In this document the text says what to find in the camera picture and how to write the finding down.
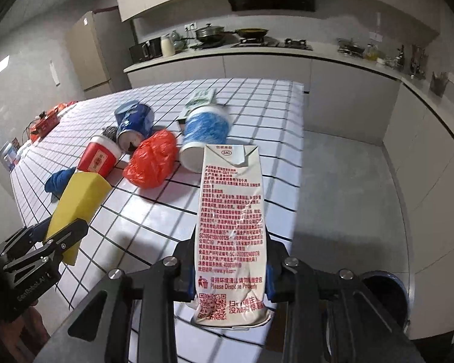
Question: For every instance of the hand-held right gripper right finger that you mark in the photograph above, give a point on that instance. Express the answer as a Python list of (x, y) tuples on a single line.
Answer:
[(278, 276)]

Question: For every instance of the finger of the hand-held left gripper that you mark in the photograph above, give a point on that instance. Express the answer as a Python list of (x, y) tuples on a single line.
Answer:
[(70, 236), (26, 238)]

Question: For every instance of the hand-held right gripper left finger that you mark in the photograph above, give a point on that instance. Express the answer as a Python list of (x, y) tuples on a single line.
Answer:
[(185, 276)]

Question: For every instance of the yellow paper box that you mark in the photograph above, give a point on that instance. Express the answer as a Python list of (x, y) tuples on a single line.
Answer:
[(79, 200)]

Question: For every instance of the white milk carton red print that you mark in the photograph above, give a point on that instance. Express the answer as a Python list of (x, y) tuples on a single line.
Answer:
[(230, 215)]

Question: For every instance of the red paper cup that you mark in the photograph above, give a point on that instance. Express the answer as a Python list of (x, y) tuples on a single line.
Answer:
[(98, 155)]

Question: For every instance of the black waste bin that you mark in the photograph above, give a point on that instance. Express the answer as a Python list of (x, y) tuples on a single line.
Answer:
[(386, 291)]

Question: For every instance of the steel wool scrubber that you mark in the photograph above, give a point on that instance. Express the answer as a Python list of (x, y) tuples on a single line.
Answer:
[(109, 133)]

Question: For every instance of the red plastic bag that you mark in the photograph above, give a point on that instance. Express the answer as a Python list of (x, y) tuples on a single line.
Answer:
[(151, 158)]

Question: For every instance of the crushed blue soda can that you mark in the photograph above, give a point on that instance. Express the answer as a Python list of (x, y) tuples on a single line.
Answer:
[(136, 121)]

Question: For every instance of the blue and white paper cup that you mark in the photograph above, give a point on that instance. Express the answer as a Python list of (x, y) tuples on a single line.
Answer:
[(204, 132)]

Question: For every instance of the green and white carton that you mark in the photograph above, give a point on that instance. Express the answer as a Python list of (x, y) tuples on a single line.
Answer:
[(200, 98)]

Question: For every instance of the crumpled blue tub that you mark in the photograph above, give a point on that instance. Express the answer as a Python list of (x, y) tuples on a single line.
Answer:
[(58, 181)]

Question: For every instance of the orange-red plastic bag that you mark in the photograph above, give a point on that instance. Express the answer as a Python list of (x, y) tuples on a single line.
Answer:
[(62, 107)]

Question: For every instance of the beige refrigerator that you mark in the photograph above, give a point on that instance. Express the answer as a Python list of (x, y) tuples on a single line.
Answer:
[(90, 53)]

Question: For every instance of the black toaster oven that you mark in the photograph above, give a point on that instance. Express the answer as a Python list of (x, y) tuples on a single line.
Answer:
[(143, 51)]

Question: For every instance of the grey kitchen counter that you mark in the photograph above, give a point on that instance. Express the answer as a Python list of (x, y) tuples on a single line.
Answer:
[(268, 68)]

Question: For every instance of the white jug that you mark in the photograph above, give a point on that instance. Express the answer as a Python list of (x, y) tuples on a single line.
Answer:
[(167, 47)]

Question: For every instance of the grey teapot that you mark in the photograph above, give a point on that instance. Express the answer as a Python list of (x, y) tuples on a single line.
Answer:
[(177, 43)]

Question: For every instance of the induction cooker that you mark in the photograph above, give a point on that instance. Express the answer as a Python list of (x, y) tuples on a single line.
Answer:
[(208, 45)]

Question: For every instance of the gas stove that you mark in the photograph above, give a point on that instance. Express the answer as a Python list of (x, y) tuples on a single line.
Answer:
[(280, 44)]

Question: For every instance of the metal dish rack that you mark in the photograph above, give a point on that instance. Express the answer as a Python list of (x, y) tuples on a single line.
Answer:
[(351, 47)]

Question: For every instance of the yellow oil bottle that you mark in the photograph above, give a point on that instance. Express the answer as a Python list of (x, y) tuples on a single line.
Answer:
[(370, 52)]

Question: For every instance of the lidded cooking pan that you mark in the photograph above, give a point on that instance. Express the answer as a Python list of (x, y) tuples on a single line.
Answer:
[(210, 33)]

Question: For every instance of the black frying pan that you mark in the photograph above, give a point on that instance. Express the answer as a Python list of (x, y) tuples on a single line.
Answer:
[(251, 32)]

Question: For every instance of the utensil holder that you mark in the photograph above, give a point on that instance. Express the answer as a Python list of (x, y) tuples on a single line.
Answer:
[(439, 85)]

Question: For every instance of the dark condiment bottles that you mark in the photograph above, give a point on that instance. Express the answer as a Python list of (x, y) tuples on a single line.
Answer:
[(416, 60)]

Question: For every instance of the white wall socket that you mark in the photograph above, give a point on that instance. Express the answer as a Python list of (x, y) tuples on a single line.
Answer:
[(190, 27)]

